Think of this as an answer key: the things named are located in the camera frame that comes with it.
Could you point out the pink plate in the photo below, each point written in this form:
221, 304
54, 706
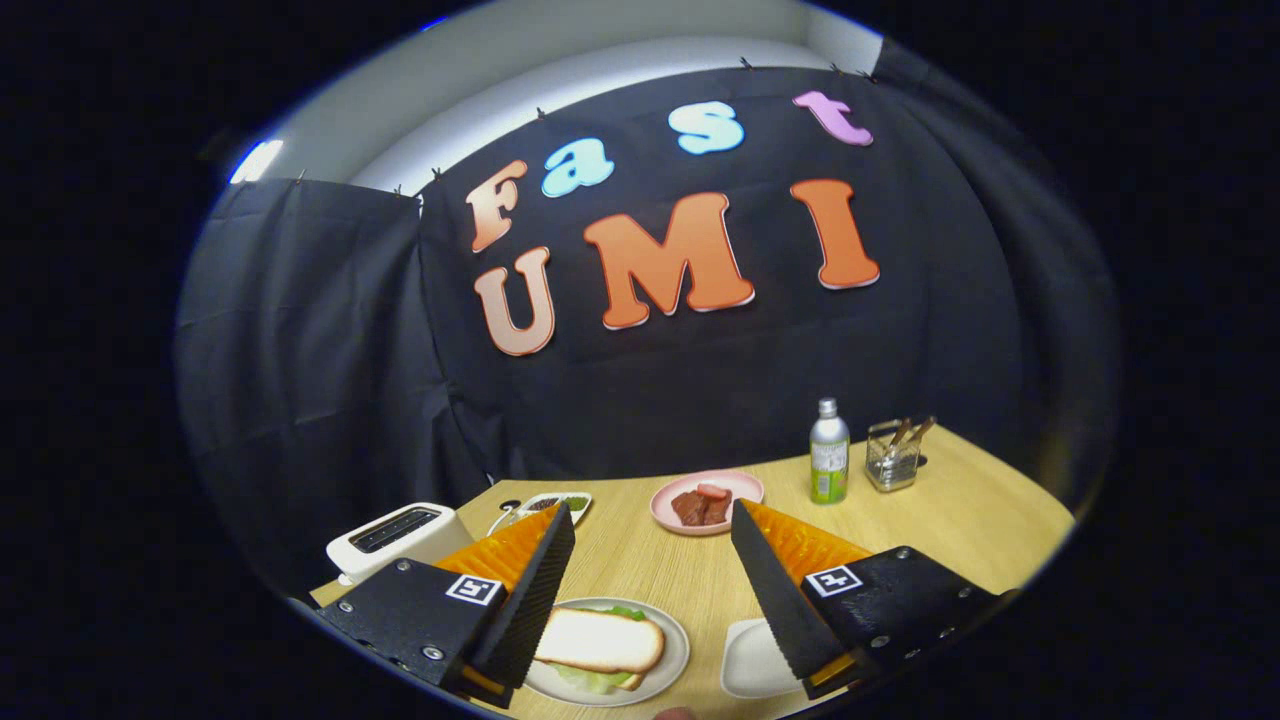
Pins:
745, 490

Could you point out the white toaster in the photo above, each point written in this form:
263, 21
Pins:
430, 540

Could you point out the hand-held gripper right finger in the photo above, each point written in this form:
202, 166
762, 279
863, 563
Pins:
775, 600

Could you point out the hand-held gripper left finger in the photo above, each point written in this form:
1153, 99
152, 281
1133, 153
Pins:
530, 600

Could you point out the brown meat slice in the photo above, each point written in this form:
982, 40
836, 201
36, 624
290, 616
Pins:
716, 510
688, 507

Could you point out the green label drink bottle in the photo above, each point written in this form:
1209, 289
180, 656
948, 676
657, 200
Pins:
829, 460

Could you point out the green lettuce leaf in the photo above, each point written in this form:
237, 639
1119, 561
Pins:
590, 682

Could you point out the white divided tray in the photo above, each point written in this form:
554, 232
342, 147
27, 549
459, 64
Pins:
555, 497

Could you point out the red sausage piece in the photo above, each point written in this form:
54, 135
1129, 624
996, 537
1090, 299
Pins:
713, 490

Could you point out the square white plate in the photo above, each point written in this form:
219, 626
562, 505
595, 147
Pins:
750, 660

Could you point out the toasted bread slice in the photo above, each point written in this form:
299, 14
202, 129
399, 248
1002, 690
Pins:
600, 640

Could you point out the bright ceiling light panel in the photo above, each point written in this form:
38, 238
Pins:
257, 161

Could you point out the round white plate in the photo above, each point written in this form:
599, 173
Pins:
675, 645

